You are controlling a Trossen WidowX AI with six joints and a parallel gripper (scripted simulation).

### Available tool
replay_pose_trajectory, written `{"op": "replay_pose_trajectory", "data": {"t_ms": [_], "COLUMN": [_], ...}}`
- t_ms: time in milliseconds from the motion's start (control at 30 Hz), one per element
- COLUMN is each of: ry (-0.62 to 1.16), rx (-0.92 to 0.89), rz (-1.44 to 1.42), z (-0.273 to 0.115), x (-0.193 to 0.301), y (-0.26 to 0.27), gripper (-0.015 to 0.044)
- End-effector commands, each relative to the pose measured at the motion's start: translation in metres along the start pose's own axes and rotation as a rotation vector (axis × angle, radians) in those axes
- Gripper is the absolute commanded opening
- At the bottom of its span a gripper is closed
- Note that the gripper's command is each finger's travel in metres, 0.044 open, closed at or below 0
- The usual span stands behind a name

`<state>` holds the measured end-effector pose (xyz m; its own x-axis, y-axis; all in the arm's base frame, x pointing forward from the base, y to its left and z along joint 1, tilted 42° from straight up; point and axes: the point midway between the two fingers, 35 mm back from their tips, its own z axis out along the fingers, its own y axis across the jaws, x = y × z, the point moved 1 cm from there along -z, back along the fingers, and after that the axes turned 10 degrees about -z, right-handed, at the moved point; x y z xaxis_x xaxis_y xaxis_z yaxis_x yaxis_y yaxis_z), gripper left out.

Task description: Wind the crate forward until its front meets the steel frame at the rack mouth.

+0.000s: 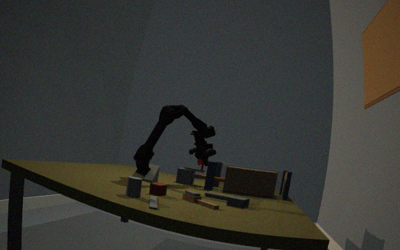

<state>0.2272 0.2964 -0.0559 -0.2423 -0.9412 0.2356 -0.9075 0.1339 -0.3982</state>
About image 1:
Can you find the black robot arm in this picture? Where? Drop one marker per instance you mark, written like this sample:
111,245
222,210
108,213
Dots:
167,115

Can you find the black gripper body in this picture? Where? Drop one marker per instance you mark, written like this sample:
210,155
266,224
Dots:
201,149

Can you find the grey flat bar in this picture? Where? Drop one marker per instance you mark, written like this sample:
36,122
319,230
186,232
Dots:
153,202

